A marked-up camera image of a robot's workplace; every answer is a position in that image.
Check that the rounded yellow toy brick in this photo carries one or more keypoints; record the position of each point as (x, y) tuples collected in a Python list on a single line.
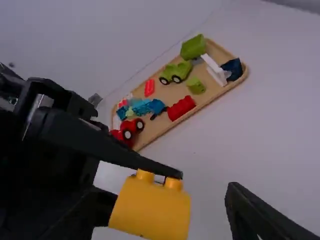
[(150, 207)]

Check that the flat red toy brick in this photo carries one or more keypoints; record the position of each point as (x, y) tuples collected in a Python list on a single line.
[(150, 88)]

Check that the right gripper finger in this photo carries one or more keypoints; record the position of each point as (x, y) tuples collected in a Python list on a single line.
[(262, 220)]

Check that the large green toy brick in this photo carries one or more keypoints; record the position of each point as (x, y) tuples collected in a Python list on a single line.
[(193, 47)]

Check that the pile of toy bricks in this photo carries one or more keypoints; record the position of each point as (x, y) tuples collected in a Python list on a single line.
[(140, 107)]

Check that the tan tray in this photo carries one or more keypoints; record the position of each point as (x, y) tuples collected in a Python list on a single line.
[(215, 100)]

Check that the small green toy brick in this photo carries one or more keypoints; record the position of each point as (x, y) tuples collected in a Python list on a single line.
[(196, 85)]

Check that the green toy car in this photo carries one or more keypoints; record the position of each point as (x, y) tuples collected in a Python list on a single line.
[(176, 72)]

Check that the white toy brick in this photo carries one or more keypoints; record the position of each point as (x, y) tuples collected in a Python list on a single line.
[(215, 70)]

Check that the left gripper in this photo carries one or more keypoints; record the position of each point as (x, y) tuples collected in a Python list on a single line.
[(37, 180)]

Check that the red toy car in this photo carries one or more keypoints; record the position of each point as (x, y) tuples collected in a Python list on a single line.
[(130, 130)]

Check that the dark blue toy brick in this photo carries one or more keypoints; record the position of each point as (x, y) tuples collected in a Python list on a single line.
[(233, 68)]

